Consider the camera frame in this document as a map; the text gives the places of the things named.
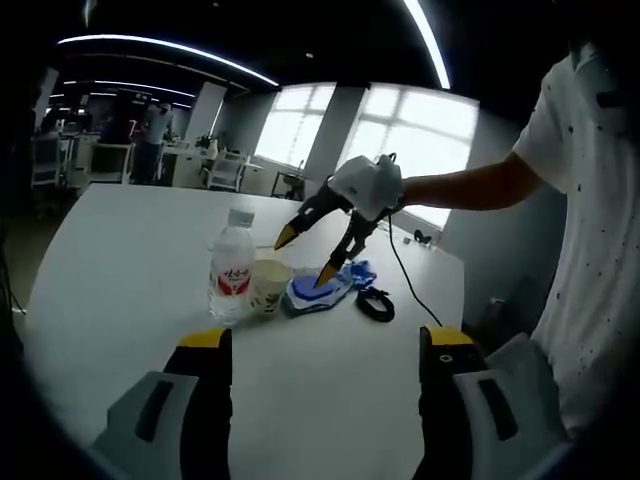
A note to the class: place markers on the white patterned paper cup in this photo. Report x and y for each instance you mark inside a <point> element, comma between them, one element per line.
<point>270,290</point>

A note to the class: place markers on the white office chair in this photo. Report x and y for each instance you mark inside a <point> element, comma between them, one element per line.
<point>47,160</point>
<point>112,162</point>
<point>227,170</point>

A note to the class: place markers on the person in white shirt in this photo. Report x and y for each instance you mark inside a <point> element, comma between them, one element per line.
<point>590,225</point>

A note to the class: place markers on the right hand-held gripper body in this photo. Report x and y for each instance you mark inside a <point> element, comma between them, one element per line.
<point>367,185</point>

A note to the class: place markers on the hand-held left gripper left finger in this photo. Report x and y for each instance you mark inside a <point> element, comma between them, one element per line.
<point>205,400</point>

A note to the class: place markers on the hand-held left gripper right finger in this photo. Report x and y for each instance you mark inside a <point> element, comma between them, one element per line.
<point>445,400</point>

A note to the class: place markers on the white table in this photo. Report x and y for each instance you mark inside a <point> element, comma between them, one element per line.
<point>150,240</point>

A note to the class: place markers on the clear plastic water bottle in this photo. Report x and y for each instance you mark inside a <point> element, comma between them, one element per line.
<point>231,270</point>

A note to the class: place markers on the potted plant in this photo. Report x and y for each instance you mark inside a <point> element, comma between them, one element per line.
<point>205,140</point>

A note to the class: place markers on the small black object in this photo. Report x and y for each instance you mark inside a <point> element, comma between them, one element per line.
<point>424,236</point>

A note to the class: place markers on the blue plastic packet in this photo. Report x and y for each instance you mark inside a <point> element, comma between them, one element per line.
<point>362,272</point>

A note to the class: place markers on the pale blue wipes pack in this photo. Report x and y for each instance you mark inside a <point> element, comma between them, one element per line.
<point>305,295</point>

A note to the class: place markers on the curved ceiling light strip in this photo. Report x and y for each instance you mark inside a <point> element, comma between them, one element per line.
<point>430,40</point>
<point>170,56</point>

